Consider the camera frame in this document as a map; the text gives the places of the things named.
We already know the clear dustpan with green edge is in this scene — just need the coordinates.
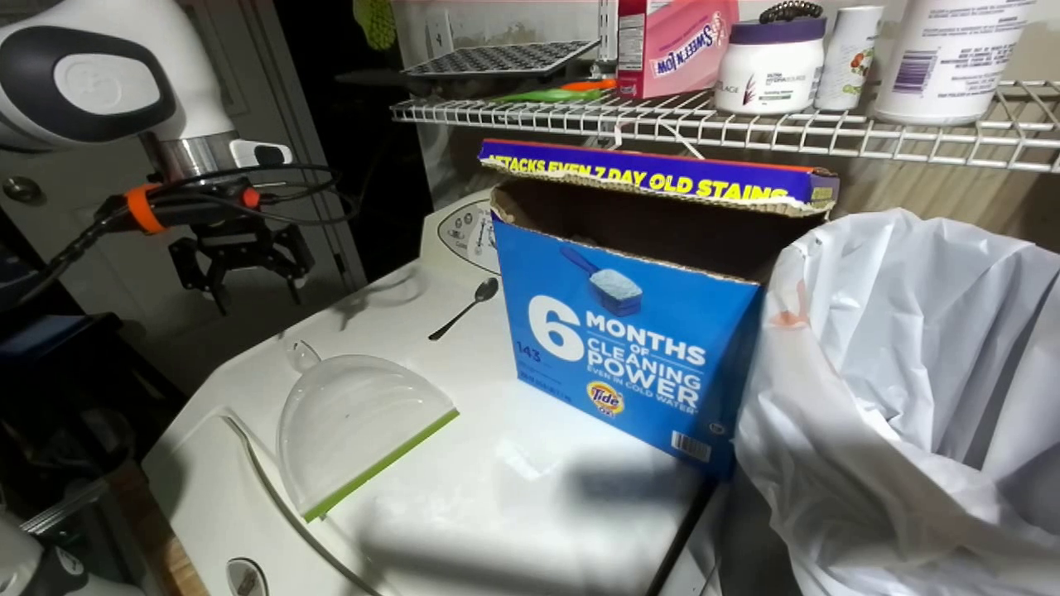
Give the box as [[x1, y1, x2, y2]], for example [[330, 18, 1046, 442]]
[[275, 337, 463, 527]]

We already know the large white plastic tub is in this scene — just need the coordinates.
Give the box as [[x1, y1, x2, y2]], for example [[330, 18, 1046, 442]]
[[871, 0, 1040, 126]]

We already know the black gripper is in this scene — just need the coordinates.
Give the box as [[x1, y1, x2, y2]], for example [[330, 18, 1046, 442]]
[[164, 209, 320, 318]]

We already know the white wire shelf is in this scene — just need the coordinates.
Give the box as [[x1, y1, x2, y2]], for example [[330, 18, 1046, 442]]
[[386, 77, 1060, 175]]

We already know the blue Tide detergent box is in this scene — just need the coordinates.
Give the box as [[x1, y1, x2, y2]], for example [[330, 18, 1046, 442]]
[[478, 137, 840, 481]]

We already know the white trash bag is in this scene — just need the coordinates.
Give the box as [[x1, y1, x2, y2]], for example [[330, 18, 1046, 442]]
[[731, 209, 1060, 596]]

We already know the wooden plank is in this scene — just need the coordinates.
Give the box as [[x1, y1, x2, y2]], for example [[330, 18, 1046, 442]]
[[159, 532, 212, 596]]

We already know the metal spoon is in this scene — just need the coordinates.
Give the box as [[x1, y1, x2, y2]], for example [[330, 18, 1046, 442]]
[[427, 274, 502, 344]]

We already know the pink cardboard box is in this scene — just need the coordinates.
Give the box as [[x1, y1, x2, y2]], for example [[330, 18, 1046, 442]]
[[610, 0, 742, 102]]

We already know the white washing machine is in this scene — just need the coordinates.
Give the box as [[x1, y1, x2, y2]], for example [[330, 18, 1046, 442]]
[[138, 186, 731, 596]]

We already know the green and orange sponge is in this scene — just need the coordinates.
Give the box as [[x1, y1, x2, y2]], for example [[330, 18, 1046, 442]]
[[494, 73, 624, 110]]

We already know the white bottle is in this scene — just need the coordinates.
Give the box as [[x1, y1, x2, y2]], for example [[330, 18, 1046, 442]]
[[813, 5, 887, 114]]

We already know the black cable with orange tape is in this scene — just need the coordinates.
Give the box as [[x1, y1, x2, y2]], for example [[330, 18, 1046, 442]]
[[0, 162, 335, 307]]

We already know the white jar with purple lid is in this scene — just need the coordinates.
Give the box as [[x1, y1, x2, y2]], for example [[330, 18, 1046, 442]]
[[713, 14, 827, 115]]

